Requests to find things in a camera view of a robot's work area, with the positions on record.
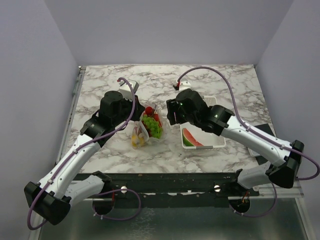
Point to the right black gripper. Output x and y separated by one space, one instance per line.
172 106

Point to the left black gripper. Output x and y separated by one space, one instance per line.
139 110

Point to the green grape bunch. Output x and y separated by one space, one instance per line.
153 128

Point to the red strawberry pile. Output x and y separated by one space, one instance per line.
151 114

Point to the clear zip top bag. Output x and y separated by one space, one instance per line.
139 128

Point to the yellow bell pepper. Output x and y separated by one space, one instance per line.
137 141

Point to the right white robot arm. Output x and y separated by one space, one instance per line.
283 157

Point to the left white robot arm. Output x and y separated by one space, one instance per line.
53 196

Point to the watermelon slice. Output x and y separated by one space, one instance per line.
188 139

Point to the white plastic basket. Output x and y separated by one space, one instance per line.
208 140

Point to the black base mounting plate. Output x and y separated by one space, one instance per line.
178 190

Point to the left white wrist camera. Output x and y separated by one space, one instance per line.
126 90

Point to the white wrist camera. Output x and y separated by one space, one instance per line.
126 90
182 85

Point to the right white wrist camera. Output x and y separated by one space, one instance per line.
182 85

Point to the aluminium rail frame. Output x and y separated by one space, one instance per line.
52 197

